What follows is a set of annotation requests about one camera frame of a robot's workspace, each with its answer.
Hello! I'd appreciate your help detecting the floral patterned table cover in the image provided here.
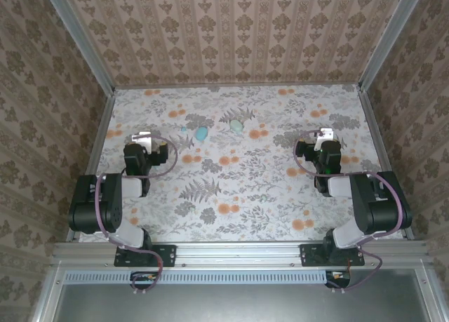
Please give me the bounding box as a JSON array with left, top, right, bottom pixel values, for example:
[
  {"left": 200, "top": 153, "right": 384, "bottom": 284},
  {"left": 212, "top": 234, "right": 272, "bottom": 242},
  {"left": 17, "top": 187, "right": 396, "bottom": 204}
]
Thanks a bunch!
[{"left": 79, "top": 83, "right": 404, "bottom": 242}]

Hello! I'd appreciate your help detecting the grey sheet metal panel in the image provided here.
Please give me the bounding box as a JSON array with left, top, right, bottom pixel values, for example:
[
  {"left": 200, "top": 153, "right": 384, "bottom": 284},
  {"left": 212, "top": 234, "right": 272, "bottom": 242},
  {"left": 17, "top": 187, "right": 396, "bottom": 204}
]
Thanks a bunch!
[{"left": 31, "top": 269, "right": 439, "bottom": 322}]

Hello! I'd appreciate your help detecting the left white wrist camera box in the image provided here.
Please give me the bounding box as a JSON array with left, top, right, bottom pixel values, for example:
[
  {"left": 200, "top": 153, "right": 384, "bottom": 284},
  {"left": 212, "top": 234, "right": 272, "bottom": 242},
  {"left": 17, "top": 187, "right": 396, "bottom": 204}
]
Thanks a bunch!
[{"left": 131, "top": 131, "right": 155, "bottom": 154}]

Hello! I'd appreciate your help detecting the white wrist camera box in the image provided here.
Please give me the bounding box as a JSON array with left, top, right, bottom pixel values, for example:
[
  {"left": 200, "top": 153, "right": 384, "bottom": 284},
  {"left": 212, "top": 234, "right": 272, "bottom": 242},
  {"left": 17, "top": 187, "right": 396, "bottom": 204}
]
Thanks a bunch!
[
  {"left": 315, "top": 127, "right": 336, "bottom": 151},
  {"left": 131, "top": 131, "right": 155, "bottom": 154}
]

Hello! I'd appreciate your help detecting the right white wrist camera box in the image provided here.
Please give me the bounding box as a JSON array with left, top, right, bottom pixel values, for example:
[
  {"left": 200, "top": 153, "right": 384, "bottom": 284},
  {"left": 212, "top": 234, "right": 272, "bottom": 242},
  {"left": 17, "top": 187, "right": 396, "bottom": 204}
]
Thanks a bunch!
[{"left": 315, "top": 127, "right": 336, "bottom": 151}]

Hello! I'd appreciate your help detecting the aluminium table side rail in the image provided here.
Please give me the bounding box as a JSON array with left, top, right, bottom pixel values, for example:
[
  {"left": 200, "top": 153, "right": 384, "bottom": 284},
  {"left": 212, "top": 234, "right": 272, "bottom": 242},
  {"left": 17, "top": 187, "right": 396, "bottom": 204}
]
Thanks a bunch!
[
  {"left": 357, "top": 85, "right": 417, "bottom": 241},
  {"left": 65, "top": 88, "right": 116, "bottom": 244}
]

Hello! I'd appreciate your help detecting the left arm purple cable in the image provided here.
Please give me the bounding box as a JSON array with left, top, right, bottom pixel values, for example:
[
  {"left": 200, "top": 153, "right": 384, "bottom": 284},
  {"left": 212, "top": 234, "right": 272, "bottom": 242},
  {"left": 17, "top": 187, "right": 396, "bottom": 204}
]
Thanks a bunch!
[{"left": 93, "top": 134, "right": 178, "bottom": 295}]

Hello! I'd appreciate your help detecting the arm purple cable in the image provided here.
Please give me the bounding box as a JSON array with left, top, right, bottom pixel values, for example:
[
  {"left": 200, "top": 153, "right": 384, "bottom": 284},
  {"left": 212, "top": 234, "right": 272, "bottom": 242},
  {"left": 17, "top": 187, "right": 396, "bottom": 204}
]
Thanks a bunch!
[
  {"left": 93, "top": 134, "right": 178, "bottom": 295},
  {"left": 293, "top": 130, "right": 404, "bottom": 295}
]

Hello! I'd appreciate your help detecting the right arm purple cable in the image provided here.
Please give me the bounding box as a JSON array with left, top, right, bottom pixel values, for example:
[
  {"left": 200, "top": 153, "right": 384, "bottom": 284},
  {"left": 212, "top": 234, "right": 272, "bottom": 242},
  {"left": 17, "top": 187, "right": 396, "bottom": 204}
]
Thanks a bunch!
[{"left": 293, "top": 130, "right": 404, "bottom": 295}]

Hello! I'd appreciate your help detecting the small circuit board with wires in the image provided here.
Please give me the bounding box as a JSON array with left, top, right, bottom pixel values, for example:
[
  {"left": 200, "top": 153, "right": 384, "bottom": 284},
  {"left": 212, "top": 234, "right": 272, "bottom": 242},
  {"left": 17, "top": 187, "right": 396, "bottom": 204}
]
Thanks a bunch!
[
  {"left": 130, "top": 271, "right": 159, "bottom": 290},
  {"left": 325, "top": 269, "right": 351, "bottom": 290}
]

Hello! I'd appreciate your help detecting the aluminium frame cross rail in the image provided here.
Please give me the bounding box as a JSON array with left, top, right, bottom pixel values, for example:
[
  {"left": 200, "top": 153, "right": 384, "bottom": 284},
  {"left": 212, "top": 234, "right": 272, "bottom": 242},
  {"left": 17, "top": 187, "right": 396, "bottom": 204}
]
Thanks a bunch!
[{"left": 52, "top": 241, "right": 431, "bottom": 267}]

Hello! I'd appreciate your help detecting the aluminium corner post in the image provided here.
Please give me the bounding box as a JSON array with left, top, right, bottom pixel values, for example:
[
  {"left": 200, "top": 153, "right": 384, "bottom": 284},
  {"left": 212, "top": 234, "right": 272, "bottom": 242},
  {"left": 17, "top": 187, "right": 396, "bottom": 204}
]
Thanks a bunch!
[
  {"left": 41, "top": 0, "right": 116, "bottom": 95},
  {"left": 357, "top": 0, "right": 427, "bottom": 91}
]

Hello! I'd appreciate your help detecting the grey slotted cable duct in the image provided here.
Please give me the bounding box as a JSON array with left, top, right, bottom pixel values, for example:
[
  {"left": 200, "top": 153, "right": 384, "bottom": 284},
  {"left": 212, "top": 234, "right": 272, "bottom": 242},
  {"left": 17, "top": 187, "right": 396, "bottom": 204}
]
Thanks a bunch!
[{"left": 65, "top": 269, "right": 329, "bottom": 284}]

